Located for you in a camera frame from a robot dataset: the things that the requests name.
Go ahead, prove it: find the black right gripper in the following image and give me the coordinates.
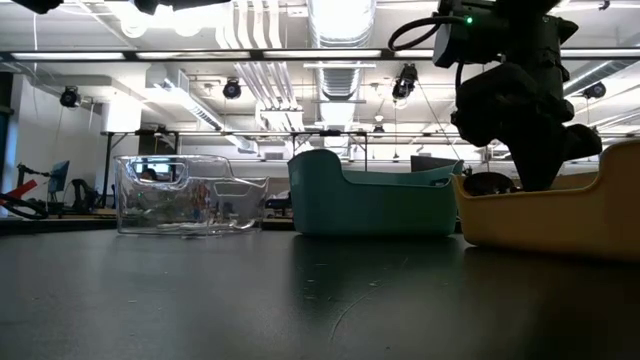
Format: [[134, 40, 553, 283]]
[[432, 0, 604, 193]]

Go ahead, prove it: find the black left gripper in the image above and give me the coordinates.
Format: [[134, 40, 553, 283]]
[[132, 0, 232, 16]]

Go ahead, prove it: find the mustard orange plastic bin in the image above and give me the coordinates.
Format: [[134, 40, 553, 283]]
[[452, 139, 640, 264]]

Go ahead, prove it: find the black monitor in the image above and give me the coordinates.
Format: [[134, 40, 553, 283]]
[[410, 154, 464, 174]]

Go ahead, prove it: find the teal plastic bin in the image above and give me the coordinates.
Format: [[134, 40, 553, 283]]
[[287, 148, 465, 238]]

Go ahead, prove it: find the clear plastic bin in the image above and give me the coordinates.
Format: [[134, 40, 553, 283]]
[[113, 153, 271, 237]]

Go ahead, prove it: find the blue computer monitor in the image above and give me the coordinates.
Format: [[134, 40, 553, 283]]
[[48, 159, 71, 195]]

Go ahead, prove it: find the black table mat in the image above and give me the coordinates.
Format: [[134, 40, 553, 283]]
[[0, 229, 640, 360]]

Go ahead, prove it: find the red background object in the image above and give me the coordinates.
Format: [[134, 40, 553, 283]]
[[0, 178, 39, 207]]

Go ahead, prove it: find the black overhead frame bar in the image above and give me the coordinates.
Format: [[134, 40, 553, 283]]
[[0, 48, 640, 63]]

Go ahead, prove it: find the black ceiling camera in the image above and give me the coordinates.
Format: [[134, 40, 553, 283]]
[[222, 77, 243, 100], [582, 81, 608, 100], [58, 85, 82, 110], [391, 62, 420, 101]]

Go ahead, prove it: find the silver ribbed ventilation duct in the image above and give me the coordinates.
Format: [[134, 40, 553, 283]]
[[307, 0, 377, 102]]

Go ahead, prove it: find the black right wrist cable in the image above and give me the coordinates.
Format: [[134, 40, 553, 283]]
[[387, 15, 467, 91]]

